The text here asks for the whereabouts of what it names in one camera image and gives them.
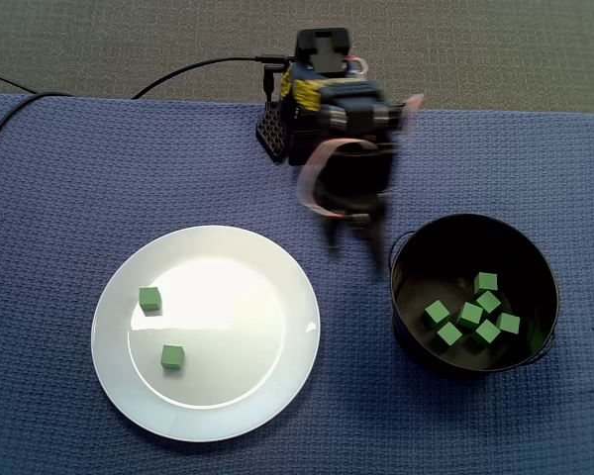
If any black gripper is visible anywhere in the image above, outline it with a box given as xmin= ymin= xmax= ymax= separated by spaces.
xmin=316 ymin=145 xmax=395 ymax=282

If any thick black cable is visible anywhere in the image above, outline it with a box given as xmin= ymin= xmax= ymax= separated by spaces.
xmin=0 ymin=91 xmax=74 ymax=174

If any blue textured table mat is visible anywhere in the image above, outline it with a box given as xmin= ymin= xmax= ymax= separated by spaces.
xmin=0 ymin=91 xmax=594 ymax=475

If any white red servo wire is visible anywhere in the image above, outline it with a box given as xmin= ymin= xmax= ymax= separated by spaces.
xmin=389 ymin=92 xmax=426 ymax=138

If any thin black cable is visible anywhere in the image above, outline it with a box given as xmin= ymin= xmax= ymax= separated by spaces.
xmin=0 ymin=68 xmax=37 ymax=95

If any small green cube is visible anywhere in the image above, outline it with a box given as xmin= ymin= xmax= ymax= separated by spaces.
xmin=436 ymin=322 xmax=464 ymax=348
xmin=138 ymin=286 xmax=162 ymax=313
xmin=475 ymin=290 xmax=502 ymax=315
xmin=473 ymin=271 xmax=499 ymax=296
xmin=159 ymin=343 xmax=185 ymax=371
xmin=423 ymin=299 xmax=451 ymax=328
xmin=456 ymin=301 xmax=485 ymax=331
xmin=495 ymin=312 xmax=522 ymax=335
xmin=471 ymin=319 xmax=502 ymax=347

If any short black power cable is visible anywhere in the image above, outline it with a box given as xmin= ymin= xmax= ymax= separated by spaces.
xmin=262 ymin=66 xmax=282 ymax=103

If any black cable plugged into base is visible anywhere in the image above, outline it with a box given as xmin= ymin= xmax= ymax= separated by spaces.
xmin=131 ymin=52 xmax=291 ymax=101

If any white round plate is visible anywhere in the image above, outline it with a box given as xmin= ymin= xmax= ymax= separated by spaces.
xmin=89 ymin=225 xmax=323 ymax=443

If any black metal bucket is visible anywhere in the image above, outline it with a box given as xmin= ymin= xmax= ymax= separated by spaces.
xmin=386 ymin=213 xmax=561 ymax=381

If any white servo wire loop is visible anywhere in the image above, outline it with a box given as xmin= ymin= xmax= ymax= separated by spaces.
xmin=296 ymin=137 xmax=380 ymax=220

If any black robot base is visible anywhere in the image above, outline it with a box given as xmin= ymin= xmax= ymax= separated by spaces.
xmin=254 ymin=96 xmax=328 ymax=167

